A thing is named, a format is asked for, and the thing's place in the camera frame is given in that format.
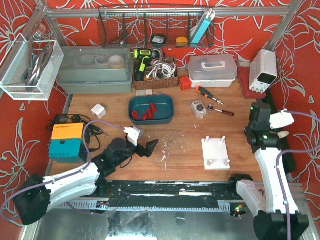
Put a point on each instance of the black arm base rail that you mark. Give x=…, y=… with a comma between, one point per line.
x=164, y=194

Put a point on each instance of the bagged white switch box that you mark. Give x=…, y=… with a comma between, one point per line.
x=197, y=107

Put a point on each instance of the wicker basket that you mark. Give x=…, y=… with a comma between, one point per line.
x=153, y=84

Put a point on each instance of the black round tape measure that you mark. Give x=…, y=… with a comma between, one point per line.
x=158, y=40

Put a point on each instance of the green cordless drill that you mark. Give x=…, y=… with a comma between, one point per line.
x=145, y=57

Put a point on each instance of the red power cube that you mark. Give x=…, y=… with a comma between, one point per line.
x=185, y=83

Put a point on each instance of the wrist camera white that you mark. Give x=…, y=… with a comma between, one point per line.
x=281, y=119
x=133, y=134

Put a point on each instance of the large red spring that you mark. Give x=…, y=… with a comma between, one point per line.
x=153, y=107

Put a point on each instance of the silver ratchet wrench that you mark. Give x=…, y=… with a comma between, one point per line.
x=210, y=107

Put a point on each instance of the clear acrylic wall bin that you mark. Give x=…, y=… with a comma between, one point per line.
x=31, y=73

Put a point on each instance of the grey plastic storage box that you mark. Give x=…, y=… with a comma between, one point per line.
x=96, y=70

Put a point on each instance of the white cube adapter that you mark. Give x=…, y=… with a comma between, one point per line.
x=99, y=111

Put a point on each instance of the black wire wall basket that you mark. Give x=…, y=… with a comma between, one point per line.
x=135, y=24

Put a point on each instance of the white plastic toolbox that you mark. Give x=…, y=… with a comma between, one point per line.
x=212, y=71

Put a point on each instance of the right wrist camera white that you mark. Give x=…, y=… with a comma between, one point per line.
x=281, y=119

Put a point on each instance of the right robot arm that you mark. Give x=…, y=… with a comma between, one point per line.
x=276, y=215

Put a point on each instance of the white peg base plate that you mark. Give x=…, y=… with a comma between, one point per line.
x=215, y=154

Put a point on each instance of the white knit work glove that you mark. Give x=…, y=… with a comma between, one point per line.
x=283, y=134

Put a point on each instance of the white power supply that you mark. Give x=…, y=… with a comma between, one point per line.
x=262, y=71

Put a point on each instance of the blue white box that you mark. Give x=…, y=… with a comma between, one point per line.
x=201, y=27

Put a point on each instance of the red spring small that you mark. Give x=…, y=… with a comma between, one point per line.
x=149, y=115

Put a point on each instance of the orange black screwdriver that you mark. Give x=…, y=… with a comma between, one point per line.
x=204, y=92

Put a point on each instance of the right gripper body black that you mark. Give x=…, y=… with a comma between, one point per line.
x=272, y=136

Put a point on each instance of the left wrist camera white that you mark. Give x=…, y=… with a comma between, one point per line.
x=133, y=134

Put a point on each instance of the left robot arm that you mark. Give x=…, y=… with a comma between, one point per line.
x=40, y=194

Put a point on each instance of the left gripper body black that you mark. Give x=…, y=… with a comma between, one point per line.
x=140, y=150

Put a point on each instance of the teal plastic tray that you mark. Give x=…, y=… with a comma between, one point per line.
x=164, y=104

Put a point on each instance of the orange teal device box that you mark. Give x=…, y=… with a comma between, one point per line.
x=67, y=144

